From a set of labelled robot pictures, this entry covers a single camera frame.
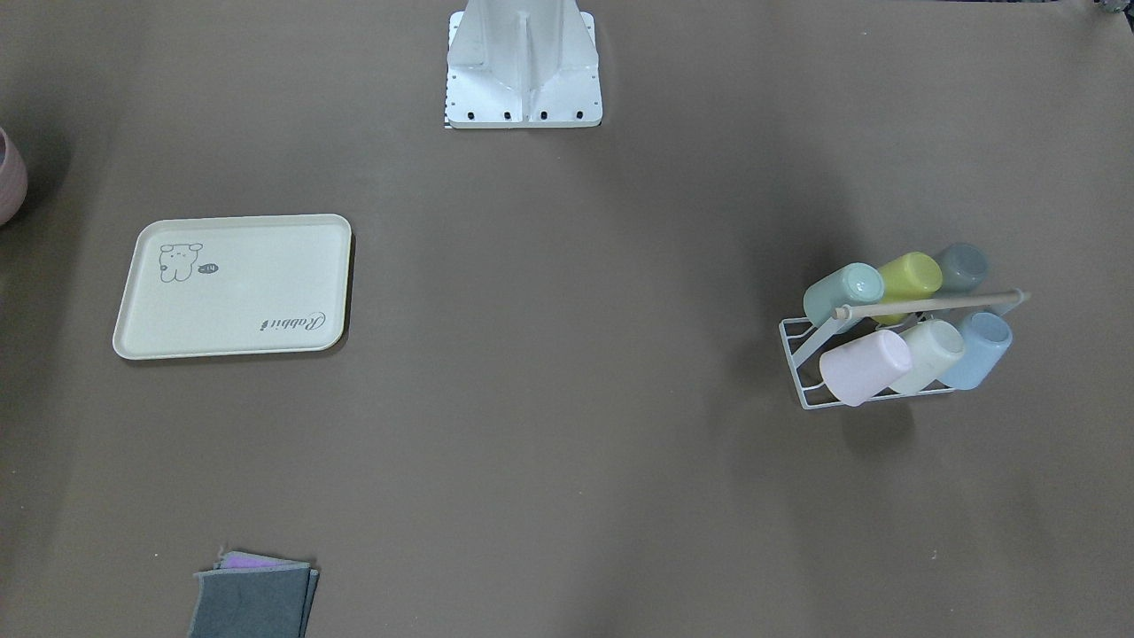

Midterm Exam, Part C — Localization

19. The yellow cup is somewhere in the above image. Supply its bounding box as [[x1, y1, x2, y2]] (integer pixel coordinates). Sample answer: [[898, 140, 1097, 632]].
[[875, 252, 943, 306]]

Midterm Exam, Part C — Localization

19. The pink cup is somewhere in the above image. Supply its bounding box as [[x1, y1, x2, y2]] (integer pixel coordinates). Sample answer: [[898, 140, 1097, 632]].
[[819, 330, 913, 407]]

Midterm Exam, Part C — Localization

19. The white cup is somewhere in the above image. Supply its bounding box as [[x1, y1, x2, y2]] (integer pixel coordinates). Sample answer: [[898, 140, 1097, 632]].
[[889, 318, 967, 394]]

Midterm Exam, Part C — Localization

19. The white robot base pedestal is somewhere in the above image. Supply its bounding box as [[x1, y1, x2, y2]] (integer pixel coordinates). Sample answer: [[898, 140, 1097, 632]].
[[443, 1, 603, 129]]

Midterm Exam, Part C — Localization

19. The white wire cup rack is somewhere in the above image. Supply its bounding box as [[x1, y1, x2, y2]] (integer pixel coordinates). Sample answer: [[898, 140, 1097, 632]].
[[779, 288, 1031, 409]]

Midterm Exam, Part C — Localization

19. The grey cup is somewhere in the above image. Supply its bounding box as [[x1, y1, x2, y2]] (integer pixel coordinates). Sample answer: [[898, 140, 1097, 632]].
[[933, 243, 990, 298]]

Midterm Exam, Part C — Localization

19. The green cup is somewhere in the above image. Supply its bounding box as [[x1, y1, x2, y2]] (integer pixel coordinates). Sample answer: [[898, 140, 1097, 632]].
[[803, 262, 885, 327]]

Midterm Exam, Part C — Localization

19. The cream rabbit tray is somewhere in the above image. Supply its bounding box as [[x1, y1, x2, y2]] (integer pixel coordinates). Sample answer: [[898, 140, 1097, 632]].
[[111, 214, 353, 361]]

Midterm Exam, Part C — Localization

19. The blue cup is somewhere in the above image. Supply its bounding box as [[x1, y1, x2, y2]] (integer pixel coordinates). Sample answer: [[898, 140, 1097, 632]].
[[938, 311, 1014, 391]]

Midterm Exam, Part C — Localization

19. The pink bowl with ice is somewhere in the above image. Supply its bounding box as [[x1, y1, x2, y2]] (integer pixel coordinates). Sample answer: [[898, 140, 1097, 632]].
[[0, 129, 28, 226]]

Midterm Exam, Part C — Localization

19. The grey folded cloth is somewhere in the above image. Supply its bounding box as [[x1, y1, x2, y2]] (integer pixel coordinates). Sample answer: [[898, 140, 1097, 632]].
[[187, 550, 320, 637]]

